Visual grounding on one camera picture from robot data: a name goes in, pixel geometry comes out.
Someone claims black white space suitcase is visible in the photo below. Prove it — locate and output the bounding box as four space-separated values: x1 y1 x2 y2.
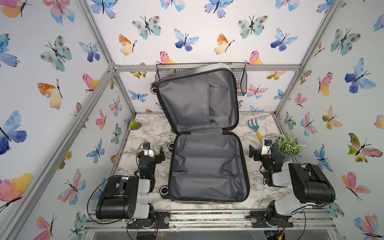
153 63 250 204

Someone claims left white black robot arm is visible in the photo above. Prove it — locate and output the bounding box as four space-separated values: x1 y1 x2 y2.
96 142 166 222

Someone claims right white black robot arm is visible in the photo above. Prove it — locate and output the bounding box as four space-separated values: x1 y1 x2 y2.
249 144 336 218

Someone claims white flower plant grey pot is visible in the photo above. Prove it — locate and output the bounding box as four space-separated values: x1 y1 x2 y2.
273 135 306 162

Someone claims teal yellow garden fork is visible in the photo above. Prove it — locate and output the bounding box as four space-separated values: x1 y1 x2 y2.
248 119 263 143

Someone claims small green plant white pot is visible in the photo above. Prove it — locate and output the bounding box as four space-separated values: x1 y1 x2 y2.
129 121 143 131

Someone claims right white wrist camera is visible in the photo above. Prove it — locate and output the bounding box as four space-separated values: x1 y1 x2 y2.
261 139 273 156

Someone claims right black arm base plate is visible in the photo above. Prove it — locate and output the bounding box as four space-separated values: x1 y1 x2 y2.
246 210 294 228

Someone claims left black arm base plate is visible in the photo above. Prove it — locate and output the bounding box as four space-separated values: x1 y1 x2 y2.
127 212 171 230

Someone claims aluminium front rail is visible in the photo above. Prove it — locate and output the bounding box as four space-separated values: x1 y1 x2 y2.
86 209 336 232

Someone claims black wire wall basket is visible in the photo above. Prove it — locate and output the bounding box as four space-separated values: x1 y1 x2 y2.
150 62 248 96

